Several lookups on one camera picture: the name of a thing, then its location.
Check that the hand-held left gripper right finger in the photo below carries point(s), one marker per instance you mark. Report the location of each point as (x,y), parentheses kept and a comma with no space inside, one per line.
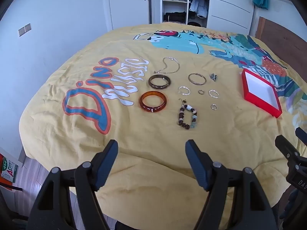
(194,163)

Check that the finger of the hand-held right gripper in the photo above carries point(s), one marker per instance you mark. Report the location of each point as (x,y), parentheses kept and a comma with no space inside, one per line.
(301,135)
(285,146)

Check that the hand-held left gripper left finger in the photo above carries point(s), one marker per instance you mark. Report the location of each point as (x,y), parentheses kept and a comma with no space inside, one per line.
(108,163)

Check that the red jewelry box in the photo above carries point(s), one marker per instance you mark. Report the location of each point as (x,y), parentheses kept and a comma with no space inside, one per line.
(260,92)

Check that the twisted silver hoop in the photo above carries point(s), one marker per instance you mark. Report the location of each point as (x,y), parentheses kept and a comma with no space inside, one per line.
(210,95)
(180,93)

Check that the amber bangle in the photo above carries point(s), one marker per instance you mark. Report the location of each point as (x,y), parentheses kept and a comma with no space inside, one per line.
(144,103)

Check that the silver jewelry cluster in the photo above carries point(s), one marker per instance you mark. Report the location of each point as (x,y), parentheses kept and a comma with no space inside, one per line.
(213,77)

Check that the yellow printed dinosaur blanket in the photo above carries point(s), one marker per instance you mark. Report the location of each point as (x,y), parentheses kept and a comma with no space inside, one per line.
(148,136)

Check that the thin silver bangle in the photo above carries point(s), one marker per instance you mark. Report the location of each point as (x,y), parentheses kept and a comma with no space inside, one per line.
(191,81)

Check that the dark brown bangle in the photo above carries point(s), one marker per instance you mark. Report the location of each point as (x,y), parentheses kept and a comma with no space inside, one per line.
(153,85)

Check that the green and white carton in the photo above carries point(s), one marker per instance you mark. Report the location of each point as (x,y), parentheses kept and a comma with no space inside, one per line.
(8,170)

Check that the wooden headboard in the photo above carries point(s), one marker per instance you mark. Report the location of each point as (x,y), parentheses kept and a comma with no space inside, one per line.
(283,36)

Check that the black bag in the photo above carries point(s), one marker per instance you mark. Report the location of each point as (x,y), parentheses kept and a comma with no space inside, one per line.
(193,24)

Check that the white wardrobe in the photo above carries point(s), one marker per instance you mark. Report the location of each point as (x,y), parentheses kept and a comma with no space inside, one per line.
(230,7)

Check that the folded black clothes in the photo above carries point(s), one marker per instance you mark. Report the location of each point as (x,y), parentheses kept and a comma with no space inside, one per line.
(174,16)

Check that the white door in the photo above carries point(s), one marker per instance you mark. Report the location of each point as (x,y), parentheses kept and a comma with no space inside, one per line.
(127,7)

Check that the wall light switch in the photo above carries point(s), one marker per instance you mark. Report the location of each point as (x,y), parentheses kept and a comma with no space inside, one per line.
(24,29)

